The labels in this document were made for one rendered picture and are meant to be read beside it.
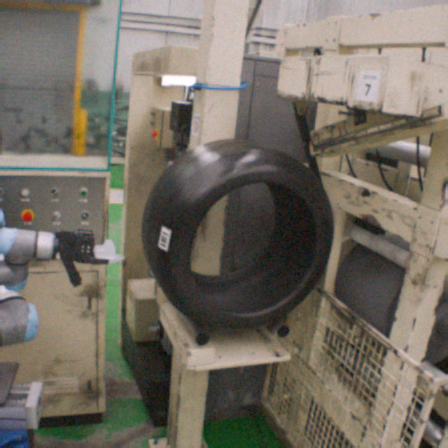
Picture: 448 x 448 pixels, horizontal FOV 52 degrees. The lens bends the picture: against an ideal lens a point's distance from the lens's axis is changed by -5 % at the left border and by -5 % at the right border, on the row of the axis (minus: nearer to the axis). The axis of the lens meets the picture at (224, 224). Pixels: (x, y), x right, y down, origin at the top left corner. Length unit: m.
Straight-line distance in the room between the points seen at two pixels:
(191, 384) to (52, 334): 0.66
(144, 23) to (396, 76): 9.51
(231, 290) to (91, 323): 0.73
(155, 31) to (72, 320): 8.86
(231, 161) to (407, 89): 0.51
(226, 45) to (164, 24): 8.92
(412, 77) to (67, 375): 1.88
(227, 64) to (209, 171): 0.49
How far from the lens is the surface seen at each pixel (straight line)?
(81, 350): 2.30
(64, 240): 1.41
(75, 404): 2.47
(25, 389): 1.70
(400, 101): 1.30
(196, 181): 1.34
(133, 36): 10.58
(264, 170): 1.38
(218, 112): 1.71
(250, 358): 1.64
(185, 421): 2.19
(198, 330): 1.52
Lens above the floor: 1.65
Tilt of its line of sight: 16 degrees down
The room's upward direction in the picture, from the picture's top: 6 degrees clockwise
